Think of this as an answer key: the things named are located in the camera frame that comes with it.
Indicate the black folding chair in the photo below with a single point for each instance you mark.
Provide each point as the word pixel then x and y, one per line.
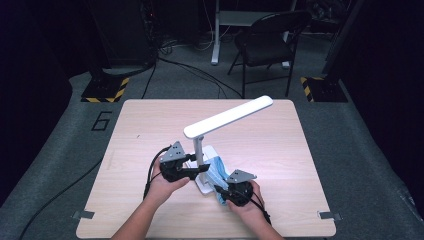
pixel 266 50

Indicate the person's left hand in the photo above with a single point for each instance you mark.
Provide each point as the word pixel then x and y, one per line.
pixel 160 190

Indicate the grey tape piece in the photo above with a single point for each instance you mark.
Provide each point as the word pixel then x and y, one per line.
pixel 330 215
pixel 83 214

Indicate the white desk lamp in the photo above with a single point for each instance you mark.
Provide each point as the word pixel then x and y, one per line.
pixel 226 116

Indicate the white desk frame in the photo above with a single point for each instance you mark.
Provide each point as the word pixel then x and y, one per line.
pixel 215 40

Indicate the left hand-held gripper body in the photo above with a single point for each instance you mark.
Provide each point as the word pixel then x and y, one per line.
pixel 173 153

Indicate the light blue cloth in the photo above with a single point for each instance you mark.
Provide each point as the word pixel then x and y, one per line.
pixel 216 171

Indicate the dark cabinet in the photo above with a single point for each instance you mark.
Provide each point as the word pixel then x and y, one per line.
pixel 126 33

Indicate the person's right hand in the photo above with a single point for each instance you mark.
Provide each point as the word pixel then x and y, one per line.
pixel 251 211

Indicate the black stand with striped base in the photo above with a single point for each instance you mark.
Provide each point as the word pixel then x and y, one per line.
pixel 103 90
pixel 328 90

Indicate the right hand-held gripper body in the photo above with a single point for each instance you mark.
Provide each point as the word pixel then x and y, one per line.
pixel 238 176

